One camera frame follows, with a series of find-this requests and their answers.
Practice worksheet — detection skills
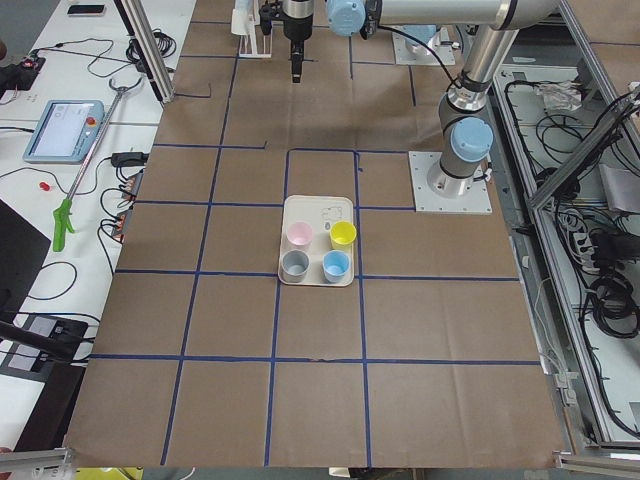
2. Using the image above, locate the pink plastic cup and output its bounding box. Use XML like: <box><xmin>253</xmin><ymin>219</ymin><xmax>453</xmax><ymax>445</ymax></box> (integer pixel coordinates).
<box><xmin>286</xmin><ymin>221</ymin><xmax>314</xmax><ymax>251</ymax></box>

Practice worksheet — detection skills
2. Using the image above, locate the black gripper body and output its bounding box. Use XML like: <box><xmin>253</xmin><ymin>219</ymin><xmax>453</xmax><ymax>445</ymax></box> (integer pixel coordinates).
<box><xmin>282</xmin><ymin>0</ymin><xmax>314</xmax><ymax>41</ymax></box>

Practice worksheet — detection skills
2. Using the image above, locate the light blue plastic cup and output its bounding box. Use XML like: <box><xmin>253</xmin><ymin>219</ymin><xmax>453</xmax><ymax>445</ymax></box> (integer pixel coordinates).
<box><xmin>234</xmin><ymin>0</ymin><xmax>252</xmax><ymax>12</ymax></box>

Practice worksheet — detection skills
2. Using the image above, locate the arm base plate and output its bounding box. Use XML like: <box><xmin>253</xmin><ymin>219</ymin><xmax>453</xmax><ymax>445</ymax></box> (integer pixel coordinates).
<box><xmin>408</xmin><ymin>151</ymin><xmax>492</xmax><ymax>215</ymax></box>
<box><xmin>392</xmin><ymin>28</ymin><xmax>456</xmax><ymax>66</ymax></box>

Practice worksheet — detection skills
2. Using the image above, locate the green handled reacher grabber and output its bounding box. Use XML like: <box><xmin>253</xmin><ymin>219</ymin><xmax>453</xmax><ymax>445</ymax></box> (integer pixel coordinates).
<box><xmin>52</xmin><ymin>76</ymin><xmax>143</xmax><ymax>252</ymax></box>

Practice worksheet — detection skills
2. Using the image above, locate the blue teach pendant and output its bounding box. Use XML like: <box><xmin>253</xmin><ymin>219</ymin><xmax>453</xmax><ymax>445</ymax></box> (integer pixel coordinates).
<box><xmin>23</xmin><ymin>100</ymin><xmax>105</xmax><ymax>164</ymax></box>

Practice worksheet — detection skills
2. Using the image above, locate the grey plastic cup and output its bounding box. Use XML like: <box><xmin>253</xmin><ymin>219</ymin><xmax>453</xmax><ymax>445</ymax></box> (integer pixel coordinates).
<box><xmin>280</xmin><ymin>250</ymin><xmax>310</xmax><ymax>283</ymax></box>

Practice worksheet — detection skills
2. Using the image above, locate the aluminium frame post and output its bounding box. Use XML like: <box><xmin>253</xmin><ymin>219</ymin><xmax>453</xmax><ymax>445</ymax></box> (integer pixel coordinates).
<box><xmin>114</xmin><ymin>0</ymin><xmax>175</xmax><ymax>104</ymax></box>

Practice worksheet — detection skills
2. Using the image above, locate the cream plastic tray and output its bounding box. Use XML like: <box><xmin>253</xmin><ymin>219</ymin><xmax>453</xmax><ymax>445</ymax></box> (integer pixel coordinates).
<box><xmin>278</xmin><ymin>195</ymin><xmax>355</xmax><ymax>287</ymax></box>

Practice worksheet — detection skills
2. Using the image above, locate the yellow plastic cup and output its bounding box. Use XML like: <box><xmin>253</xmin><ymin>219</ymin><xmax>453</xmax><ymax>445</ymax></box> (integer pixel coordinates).
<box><xmin>330</xmin><ymin>221</ymin><xmax>357</xmax><ymax>251</ymax></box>

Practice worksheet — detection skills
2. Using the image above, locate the brown paper table cover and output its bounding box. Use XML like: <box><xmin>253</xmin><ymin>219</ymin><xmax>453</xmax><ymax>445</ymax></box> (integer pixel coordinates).
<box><xmin>66</xmin><ymin>1</ymin><xmax>565</xmax><ymax>468</ymax></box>

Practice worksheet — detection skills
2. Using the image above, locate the white wire cup rack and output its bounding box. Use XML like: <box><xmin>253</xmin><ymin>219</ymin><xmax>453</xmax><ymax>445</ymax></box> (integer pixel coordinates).
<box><xmin>238</xmin><ymin>0</ymin><xmax>273</xmax><ymax>59</ymax></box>

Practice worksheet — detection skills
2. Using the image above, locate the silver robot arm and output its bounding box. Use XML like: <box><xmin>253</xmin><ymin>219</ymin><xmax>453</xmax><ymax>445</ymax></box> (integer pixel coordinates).
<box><xmin>402</xmin><ymin>24</ymin><xmax>442</xmax><ymax>49</ymax></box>
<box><xmin>325</xmin><ymin>0</ymin><xmax>559</xmax><ymax>198</ymax></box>

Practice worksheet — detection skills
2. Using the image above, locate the black power adapter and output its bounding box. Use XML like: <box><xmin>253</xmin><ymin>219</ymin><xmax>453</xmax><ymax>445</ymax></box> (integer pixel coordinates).
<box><xmin>111</xmin><ymin>151</ymin><xmax>149</xmax><ymax>167</ymax></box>

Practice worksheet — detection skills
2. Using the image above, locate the white plastic cup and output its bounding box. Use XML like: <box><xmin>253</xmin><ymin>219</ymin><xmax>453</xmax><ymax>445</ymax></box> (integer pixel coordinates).
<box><xmin>231</xmin><ymin>9</ymin><xmax>249</xmax><ymax>36</ymax></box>

